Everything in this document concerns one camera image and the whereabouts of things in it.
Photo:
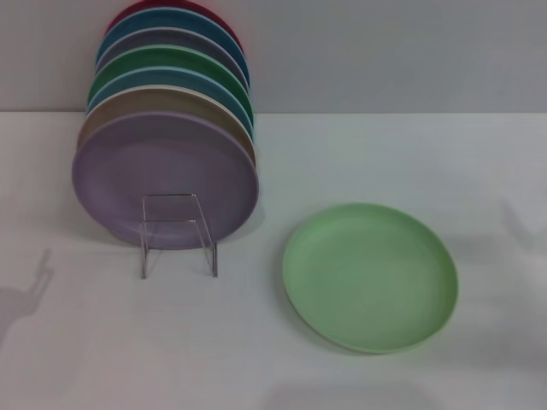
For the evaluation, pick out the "light blue plate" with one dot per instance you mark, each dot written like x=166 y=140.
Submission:
x=171 y=77

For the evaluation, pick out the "dark blue plate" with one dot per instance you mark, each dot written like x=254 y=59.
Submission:
x=171 y=19

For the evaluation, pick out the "beige plate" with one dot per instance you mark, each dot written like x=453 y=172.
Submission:
x=171 y=100

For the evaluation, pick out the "dark green plate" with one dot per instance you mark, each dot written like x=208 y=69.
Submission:
x=171 y=56

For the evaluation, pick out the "clear acrylic plate rack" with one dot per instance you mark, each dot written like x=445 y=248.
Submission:
x=212 y=256

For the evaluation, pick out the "lilac plate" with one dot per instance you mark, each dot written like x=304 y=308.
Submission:
x=124 y=179

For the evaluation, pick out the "grey plate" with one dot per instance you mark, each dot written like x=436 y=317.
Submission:
x=171 y=38

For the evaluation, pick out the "red plate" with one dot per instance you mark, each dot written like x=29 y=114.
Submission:
x=126 y=9

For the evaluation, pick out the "light green plate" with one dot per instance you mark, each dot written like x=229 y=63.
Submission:
x=367 y=282

